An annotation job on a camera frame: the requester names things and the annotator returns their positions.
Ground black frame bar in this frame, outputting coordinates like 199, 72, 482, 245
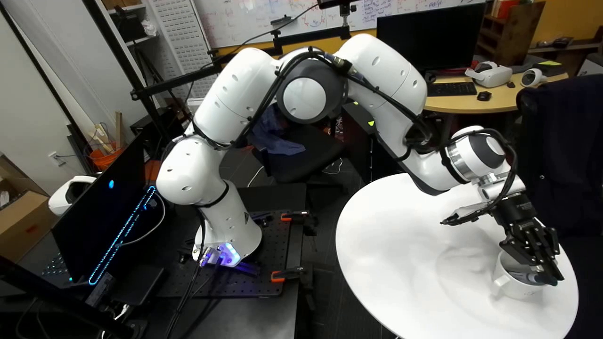
129, 27, 378, 102

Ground white printed mug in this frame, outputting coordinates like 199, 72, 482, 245
487, 251, 553, 302

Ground black office chair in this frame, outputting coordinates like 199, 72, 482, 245
250, 121, 346, 185

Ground black computer monitor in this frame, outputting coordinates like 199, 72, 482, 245
374, 2, 487, 78

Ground black computer tower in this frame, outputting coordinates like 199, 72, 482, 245
340, 100, 397, 185

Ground wooden shelf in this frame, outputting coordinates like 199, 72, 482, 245
476, 0, 546, 68

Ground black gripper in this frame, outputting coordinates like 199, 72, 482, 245
491, 195, 564, 289

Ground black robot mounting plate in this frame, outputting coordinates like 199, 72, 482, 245
156, 206, 303, 300

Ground black keyboard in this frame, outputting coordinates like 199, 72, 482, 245
429, 82, 478, 99

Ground dark fabric chair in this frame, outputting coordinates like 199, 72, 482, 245
506, 74, 603, 242

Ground white VR controller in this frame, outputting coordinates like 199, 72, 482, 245
517, 66, 549, 91

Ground blue jacket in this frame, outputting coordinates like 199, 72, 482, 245
250, 102, 306, 159

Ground black laptop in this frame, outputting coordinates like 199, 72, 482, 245
48, 134, 167, 291

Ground cardboard box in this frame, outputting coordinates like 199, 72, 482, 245
0, 153, 58, 262

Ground black camera on pole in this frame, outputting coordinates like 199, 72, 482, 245
316, 0, 359, 42

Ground orange black clamp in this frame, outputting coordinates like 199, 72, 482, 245
278, 210, 318, 238
269, 266, 316, 289

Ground whiteboard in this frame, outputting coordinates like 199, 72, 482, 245
193, 0, 487, 50

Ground white perforated panel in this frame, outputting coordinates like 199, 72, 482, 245
146, 0, 218, 102

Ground white VR headset with strap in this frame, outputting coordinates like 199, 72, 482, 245
463, 61, 515, 89

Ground round yellow desk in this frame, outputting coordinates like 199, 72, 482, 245
421, 70, 570, 147

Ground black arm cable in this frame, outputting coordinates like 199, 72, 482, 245
240, 50, 519, 210

